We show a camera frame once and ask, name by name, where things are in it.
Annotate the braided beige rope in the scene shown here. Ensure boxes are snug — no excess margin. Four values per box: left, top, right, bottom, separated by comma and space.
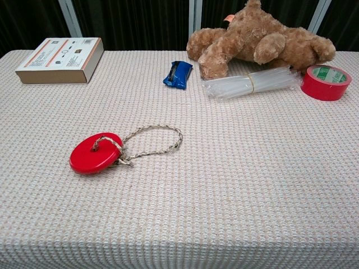
91, 124, 184, 168

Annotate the red disc with centre hole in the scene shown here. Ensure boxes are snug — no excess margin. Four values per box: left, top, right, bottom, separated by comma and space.
69, 132, 125, 175

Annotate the blue snack packet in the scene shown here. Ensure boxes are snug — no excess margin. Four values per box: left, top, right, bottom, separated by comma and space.
162, 60, 194, 91

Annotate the beige woven tablecloth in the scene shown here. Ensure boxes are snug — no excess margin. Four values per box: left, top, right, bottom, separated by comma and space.
0, 49, 359, 269

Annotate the bundle of clear plastic sticks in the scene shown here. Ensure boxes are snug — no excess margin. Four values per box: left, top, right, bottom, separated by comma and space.
201, 66, 302, 100

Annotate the tan rubber band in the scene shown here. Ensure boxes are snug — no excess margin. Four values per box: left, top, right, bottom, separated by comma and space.
246, 72, 256, 94

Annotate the dark curtain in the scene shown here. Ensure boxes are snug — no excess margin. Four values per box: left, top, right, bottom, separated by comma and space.
0, 0, 359, 58

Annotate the brown plush teddy bear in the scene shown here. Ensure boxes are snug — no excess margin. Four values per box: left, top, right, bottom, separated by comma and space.
186, 0, 337, 80

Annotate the flat cardboard product box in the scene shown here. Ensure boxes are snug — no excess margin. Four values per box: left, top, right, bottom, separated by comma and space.
15, 37, 105, 85

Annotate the red tape roll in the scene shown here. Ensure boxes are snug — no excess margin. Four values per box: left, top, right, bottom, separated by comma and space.
300, 64, 352, 102

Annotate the white window frame post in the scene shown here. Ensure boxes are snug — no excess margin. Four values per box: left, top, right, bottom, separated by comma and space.
188, 0, 203, 35
58, 0, 83, 38
307, 0, 333, 34

